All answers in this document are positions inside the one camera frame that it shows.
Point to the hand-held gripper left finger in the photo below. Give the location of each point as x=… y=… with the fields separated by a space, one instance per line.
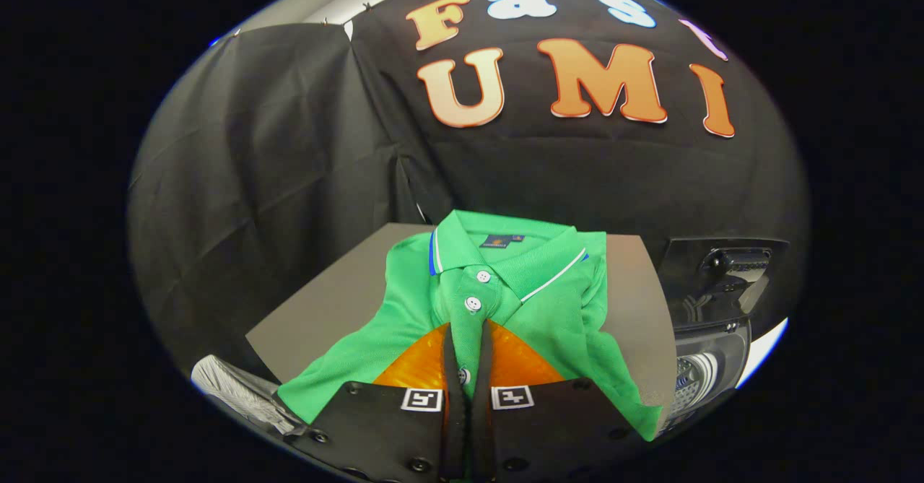
x=452 y=411

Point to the grey ribbed sheet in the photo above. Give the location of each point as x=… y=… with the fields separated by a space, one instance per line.
x=238 y=393

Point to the grey washing machine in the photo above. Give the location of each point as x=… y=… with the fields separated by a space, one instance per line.
x=711 y=367

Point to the white sheet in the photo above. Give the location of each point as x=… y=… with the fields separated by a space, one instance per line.
x=765 y=349

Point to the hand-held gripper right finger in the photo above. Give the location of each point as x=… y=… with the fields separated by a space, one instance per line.
x=482 y=411

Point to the dark glass washing machine lid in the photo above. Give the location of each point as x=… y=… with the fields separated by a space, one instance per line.
x=722 y=281

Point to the green polo shirt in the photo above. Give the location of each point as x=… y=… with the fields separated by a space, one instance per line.
x=548 y=324

